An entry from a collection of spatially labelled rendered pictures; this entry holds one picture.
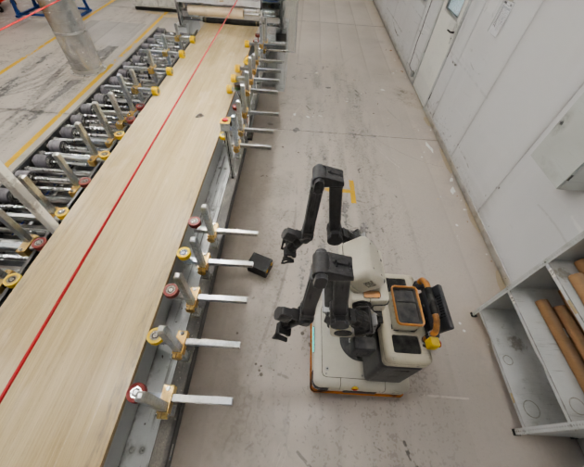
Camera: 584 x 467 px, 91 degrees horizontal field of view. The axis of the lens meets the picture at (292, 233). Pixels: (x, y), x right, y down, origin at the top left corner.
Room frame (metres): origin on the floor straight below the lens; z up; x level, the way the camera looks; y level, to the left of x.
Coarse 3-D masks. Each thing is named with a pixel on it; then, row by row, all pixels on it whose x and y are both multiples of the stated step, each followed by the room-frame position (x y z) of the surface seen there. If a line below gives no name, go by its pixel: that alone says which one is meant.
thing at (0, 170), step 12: (0, 168) 1.04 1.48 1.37; (0, 180) 1.02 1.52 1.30; (12, 180) 1.05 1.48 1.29; (12, 192) 1.02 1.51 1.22; (24, 192) 1.05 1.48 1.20; (24, 204) 1.02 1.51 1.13; (36, 204) 1.05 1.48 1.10; (36, 216) 1.02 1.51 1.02; (48, 216) 1.06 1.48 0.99; (48, 228) 1.02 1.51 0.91
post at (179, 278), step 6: (174, 276) 0.64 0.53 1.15; (180, 276) 0.64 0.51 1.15; (180, 282) 0.63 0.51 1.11; (186, 282) 0.66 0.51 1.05; (180, 288) 0.63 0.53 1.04; (186, 288) 0.64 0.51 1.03; (186, 294) 0.63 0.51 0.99; (192, 294) 0.66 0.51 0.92; (186, 300) 0.63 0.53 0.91; (192, 300) 0.64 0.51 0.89; (198, 312) 0.64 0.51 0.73
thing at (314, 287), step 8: (320, 248) 0.53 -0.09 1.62; (312, 280) 0.45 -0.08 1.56; (320, 280) 0.43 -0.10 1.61; (312, 288) 0.46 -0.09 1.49; (320, 288) 0.43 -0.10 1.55; (304, 296) 0.48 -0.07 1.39; (312, 296) 0.46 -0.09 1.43; (320, 296) 0.46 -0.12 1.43; (304, 304) 0.46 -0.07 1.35; (312, 304) 0.46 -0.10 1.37; (304, 312) 0.45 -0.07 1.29; (312, 312) 0.46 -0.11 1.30; (312, 320) 0.45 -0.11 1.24
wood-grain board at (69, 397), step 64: (192, 64) 3.54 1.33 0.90; (192, 128) 2.24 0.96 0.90; (128, 192) 1.40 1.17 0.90; (192, 192) 1.45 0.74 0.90; (64, 256) 0.84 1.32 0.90; (128, 256) 0.88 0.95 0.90; (0, 320) 0.45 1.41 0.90; (64, 320) 0.47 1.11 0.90; (128, 320) 0.50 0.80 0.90; (0, 384) 0.17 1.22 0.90; (64, 384) 0.20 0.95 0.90; (128, 384) 0.22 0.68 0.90; (0, 448) -0.04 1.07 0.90; (64, 448) -0.03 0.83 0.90
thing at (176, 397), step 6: (156, 396) 0.19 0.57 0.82; (174, 396) 0.19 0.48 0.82; (180, 396) 0.20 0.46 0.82; (186, 396) 0.20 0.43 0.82; (192, 396) 0.20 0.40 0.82; (198, 396) 0.20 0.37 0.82; (204, 396) 0.20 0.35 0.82; (186, 402) 0.17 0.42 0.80; (192, 402) 0.18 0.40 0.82; (198, 402) 0.18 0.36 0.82; (204, 402) 0.18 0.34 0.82; (210, 402) 0.18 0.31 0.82; (216, 402) 0.18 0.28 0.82; (222, 402) 0.18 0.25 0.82; (228, 402) 0.19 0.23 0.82
